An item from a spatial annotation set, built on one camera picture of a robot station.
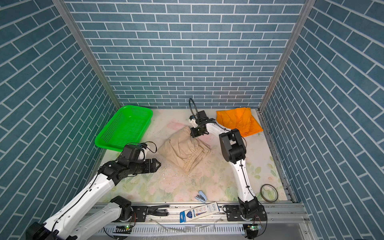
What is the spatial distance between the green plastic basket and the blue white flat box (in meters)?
0.52

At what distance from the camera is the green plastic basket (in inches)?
38.7

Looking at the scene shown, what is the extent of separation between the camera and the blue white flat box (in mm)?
735
